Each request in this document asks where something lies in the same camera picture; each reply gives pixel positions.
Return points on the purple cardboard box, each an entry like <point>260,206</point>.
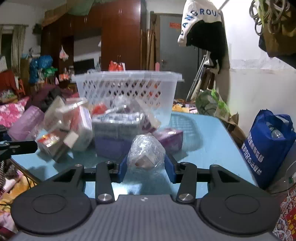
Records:
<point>111,148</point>

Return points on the brown hanging bag with ropes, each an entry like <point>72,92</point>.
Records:
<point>275,26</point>

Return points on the orange round wrapped item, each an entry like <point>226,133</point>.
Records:
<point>99,109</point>

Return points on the clear plastic small box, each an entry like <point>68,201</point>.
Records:
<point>146,153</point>

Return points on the red pink tissue pack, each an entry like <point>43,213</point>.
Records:
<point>170,138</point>

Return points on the green plastic bag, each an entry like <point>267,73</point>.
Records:
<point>209,102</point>

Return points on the dark red wooden wardrobe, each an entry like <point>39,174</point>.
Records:
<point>121,26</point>

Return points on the blue fabric shopping bag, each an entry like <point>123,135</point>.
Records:
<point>267,145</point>

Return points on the white pink small box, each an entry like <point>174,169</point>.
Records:
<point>50,118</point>

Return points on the clear plastic lattice basket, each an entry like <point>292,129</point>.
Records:
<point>155,88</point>

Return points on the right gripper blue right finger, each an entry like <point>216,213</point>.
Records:
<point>170,169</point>

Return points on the white pink tissue pack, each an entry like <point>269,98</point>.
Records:
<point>81,125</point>

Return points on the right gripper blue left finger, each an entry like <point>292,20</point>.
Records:
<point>122,169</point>

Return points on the white black hanging jacket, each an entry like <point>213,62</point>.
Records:
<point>202,27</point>

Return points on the pink floral bedding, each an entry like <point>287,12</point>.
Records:
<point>11,112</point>

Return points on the pink translucent plastic box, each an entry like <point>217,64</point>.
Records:
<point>28,126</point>

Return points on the grey metal door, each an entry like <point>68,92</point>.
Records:
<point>174,58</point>

